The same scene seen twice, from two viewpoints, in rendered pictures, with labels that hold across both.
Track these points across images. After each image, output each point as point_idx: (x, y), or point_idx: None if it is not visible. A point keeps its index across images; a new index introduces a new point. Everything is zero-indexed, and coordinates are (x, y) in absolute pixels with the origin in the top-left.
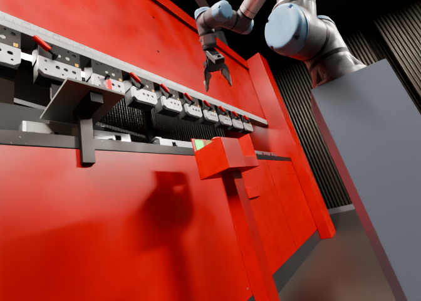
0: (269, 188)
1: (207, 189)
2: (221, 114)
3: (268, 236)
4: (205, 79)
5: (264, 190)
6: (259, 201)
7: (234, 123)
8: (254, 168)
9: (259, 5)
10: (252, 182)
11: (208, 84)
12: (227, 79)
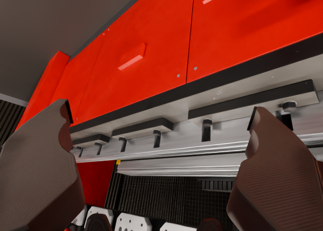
0: (96, 80)
1: (236, 8)
2: None
3: (139, 17)
4: (316, 160)
5: (108, 72)
6: (127, 51)
7: (82, 211)
8: (104, 100)
9: None
10: (121, 74)
11: (267, 123)
12: (66, 122)
